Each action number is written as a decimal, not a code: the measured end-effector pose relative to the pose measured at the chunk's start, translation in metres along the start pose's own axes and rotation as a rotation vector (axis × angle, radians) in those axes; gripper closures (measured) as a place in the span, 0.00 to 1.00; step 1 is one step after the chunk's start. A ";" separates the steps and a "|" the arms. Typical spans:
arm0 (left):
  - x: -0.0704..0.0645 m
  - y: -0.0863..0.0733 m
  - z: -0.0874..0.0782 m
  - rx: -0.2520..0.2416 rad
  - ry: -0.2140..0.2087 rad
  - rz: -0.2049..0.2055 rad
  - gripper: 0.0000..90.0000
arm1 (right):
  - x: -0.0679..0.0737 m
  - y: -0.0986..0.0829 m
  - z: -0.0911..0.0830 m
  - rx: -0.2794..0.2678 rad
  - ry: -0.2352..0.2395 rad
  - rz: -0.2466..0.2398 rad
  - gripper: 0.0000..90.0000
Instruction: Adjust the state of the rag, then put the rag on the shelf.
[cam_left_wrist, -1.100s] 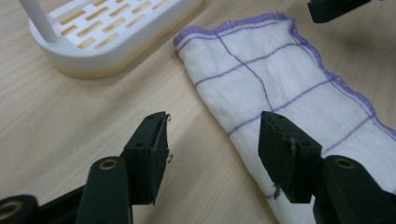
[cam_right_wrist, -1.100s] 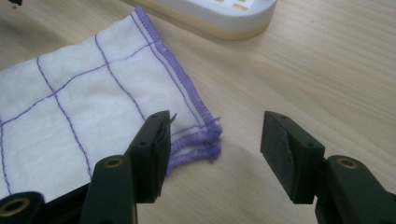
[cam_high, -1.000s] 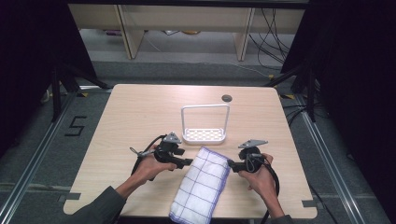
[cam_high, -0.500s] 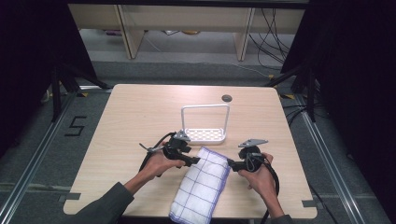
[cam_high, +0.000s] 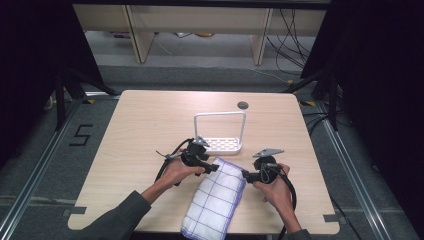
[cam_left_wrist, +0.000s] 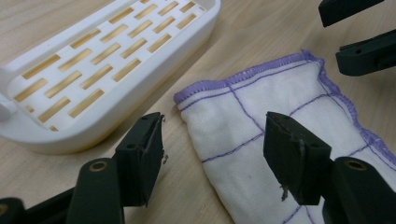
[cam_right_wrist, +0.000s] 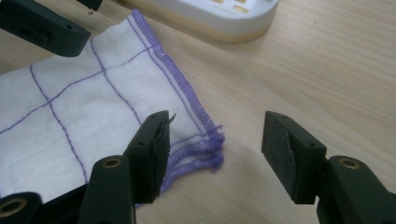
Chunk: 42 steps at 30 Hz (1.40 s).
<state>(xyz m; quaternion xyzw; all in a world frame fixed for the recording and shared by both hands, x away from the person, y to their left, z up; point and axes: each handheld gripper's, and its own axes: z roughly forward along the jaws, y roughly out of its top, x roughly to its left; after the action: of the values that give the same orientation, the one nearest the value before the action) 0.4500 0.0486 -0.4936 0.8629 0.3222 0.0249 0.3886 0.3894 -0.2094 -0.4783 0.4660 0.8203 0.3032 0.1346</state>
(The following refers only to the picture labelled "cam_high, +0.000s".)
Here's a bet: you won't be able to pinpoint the white cloth with purple grid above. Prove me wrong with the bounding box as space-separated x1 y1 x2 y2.
180 157 247 240

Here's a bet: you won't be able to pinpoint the white wire rack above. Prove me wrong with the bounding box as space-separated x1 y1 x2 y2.
193 111 247 156

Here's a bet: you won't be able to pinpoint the black hanging cables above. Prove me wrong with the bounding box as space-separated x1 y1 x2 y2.
265 8 316 73

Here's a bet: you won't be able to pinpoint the black metal stand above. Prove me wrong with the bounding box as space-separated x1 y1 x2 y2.
282 68 342 132
54 67 122 132

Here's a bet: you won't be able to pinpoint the beige desk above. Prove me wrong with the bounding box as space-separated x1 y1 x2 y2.
72 3 328 66

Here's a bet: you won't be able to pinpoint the grey tape strip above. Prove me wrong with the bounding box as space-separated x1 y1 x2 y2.
62 205 88 216

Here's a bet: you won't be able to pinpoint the person's right hand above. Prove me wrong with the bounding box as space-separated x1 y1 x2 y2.
252 163 294 214

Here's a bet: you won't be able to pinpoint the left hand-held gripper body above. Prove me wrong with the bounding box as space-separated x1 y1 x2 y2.
180 135 211 167

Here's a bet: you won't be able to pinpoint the white floor cable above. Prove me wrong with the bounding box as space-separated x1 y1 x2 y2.
247 65 292 85

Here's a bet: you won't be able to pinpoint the black curtain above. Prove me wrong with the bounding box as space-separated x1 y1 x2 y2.
0 0 105 169
300 0 424 238

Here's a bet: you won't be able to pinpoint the black floor cables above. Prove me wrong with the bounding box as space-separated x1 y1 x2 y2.
300 110 332 135

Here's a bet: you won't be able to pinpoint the person's left hand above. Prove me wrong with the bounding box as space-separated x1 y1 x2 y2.
159 156 205 191

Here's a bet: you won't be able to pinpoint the aluminium floor rail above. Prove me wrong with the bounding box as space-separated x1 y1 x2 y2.
315 100 392 240
0 97 83 240

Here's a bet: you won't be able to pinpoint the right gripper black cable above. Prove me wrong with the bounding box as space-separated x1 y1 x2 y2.
277 165 298 240

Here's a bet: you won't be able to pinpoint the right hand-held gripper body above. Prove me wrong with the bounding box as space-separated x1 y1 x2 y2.
252 148 285 185

